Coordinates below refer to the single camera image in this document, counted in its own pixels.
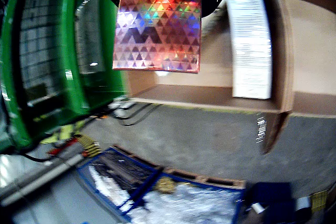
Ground wooden pallet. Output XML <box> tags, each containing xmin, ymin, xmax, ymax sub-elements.
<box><xmin>164</xmin><ymin>167</ymin><xmax>246</xmax><ymax>189</ymax></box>
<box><xmin>112</xmin><ymin>144</ymin><xmax>163</xmax><ymax>169</ymax></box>

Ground blue wire crate silver contents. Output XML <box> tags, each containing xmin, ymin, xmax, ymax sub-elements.
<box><xmin>123</xmin><ymin>173</ymin><xmax>245</xmax><ymax>224</ymax></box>

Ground green metal machine housing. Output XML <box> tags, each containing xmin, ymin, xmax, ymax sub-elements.
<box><xmin>0</xmin><ymin>0</ymin><xmax>129</xmax><ymax>151</ymax></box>

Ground yellow safety vest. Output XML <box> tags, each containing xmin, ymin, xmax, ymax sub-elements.
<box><xmin>41</xmin><ymin>124</ymin><xmax>79</xmax><ymax>143</ymax></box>

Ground plain white tall carton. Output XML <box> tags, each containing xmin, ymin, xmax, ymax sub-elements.
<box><xmin>225</xmin><ymin>0</ymin><xmax>273</xmax><ymax>100</ymax></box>

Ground yellow black striped post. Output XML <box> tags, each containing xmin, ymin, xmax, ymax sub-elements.
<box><xmin>76</xmin><ymin>134</ymin><xmax>102</xmax><ymax>158</ymax></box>

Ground empty cardboard box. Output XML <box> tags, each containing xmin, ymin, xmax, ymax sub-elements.
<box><xmin>282</xmin><ymin>0</ymin><xmax>336</xmax><ymax>119</ymax></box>

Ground grey metal beam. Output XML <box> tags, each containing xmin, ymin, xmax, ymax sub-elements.
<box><xmin>0</xmin><ymin>153</ymin><xmax>86</xmax><ymax>208</ymax></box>

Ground dark blue plastic bin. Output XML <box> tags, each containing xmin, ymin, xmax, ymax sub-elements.
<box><xmin>244</xmin><ymin>182</ymin><xmax>297</xmax><ymax>224</ymax></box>

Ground cardboard box holding cartons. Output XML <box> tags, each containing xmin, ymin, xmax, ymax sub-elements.
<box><xmin>127</xmin><ymin>0</ymin><xmax>293</xmax><ymax>154</ymax></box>

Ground red holographic triangle-pattern box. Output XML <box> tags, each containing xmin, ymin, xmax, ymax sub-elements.
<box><xmin>112</xmin><ymin>0</ymin><xmax>202</xmax><ymax>74</ymax></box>

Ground black floor cable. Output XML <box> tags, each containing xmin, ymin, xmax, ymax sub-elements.
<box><xmin>115</xmin><ymin>103</ymin><xmax>160</xmax><ymax>127</ymax></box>

